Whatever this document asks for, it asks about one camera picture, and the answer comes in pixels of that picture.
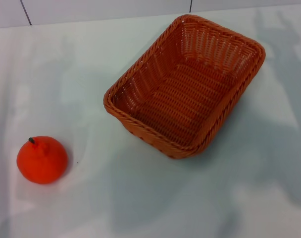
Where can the orange woven plastic basket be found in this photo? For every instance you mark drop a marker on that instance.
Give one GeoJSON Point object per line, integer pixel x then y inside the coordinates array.
{"type": "Point", "coordinates": [180, 104]}

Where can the orange toy tangerine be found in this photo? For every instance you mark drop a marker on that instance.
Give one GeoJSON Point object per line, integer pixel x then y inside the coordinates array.
{"type": "Point", "coordinates": [42, 163]}

